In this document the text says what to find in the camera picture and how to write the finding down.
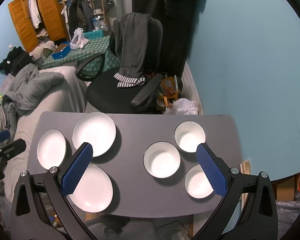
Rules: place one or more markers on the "orange wooden wardrobe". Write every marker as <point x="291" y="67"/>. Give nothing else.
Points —
<point x="50" y="14"/>

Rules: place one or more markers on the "black clothes pile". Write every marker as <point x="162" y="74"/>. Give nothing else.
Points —
<point x="15" y="61"/>

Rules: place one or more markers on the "blue box on table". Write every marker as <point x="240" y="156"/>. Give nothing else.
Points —
<point x="62" y="51"/>

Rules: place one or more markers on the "white plastic bag on floor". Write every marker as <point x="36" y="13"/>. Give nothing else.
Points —
<point x="182" y="106"/>

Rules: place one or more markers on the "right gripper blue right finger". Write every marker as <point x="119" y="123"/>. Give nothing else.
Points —
<point x="214" y="168"/>

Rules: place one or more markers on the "black hanging coat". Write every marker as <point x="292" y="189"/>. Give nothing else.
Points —
<point x="177" y="19"/>

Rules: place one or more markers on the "orange bag on floor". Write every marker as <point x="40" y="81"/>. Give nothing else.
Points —
<point x="168" y="92"/>

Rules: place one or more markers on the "white bowl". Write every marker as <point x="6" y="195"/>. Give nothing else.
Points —
<point x="161" y="159"/>
<point x="188" y="135"/>
<point x="197" y="184"/>

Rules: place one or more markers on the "white bag on table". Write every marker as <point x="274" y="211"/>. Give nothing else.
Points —
<point x="78" y="40"/>

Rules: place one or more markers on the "white plate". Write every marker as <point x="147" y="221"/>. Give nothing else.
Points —
<point x="94" y="191"/>
<point x="51" y="149"/>
<point x="97" y="129"/>

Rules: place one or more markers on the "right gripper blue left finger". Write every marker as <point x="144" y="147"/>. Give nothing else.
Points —
<point x="74" y="168"/>

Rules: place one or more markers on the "grey sweatpants on chair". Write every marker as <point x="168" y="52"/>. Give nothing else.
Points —
<point x="131" y="41"/>

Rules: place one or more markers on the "green checkered tablecloth table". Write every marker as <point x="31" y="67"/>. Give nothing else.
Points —
<point x="77" y="56"/>

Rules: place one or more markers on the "teal cardboard box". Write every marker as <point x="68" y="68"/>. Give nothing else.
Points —
<point x="94" y="34"/>

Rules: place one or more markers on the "black office chair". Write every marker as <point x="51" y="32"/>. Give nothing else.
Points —
<point x="131" y="88"/>

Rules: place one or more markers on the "grey duvet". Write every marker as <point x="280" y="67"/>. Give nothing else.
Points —
<point x="28" y="88"/>

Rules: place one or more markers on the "clothes rack with garments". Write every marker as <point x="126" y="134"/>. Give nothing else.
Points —
<point x="78" y="14"/>

